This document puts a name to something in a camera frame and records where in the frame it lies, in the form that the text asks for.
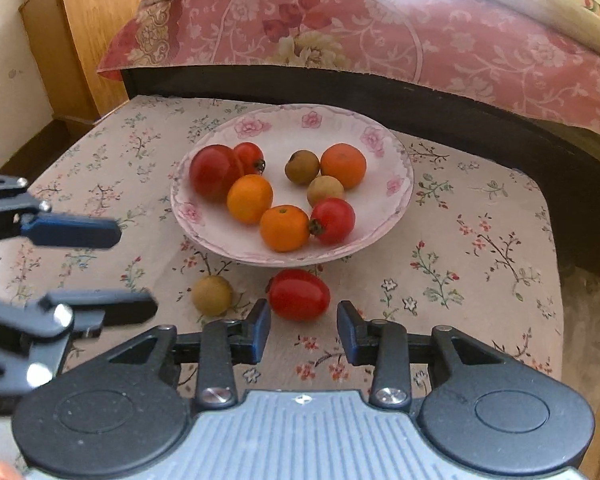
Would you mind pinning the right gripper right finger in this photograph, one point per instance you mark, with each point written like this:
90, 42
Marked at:
468, 409

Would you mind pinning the pink floral bedspread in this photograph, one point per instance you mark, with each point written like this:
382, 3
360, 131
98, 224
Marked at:
474, 48

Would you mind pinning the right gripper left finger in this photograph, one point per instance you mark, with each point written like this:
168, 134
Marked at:
130, 412

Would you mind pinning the white floral plate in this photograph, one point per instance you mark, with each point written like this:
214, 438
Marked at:
379, 202

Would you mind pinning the dark wooden bed frame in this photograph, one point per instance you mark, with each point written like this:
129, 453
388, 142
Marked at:
563, 161

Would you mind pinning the small orange mandarin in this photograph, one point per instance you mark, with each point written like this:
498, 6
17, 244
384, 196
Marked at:
284, 228

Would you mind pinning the wooden nightstand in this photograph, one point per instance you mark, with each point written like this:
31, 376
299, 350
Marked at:
68, 39

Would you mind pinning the large orange mandarin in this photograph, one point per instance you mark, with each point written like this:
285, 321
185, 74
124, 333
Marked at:
249, 197

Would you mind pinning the large red tomato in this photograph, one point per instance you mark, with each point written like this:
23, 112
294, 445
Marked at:
213, 171

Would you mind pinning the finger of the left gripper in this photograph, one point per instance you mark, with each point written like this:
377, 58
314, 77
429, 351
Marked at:
23, 215
35, 339

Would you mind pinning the floral table cloth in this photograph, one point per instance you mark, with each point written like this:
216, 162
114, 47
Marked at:
474, 248

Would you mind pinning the brown longan with stem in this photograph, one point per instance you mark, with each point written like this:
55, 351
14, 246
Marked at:
323, 187

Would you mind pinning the small red cherry tomato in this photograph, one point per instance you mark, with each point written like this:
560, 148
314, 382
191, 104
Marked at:
251, 158

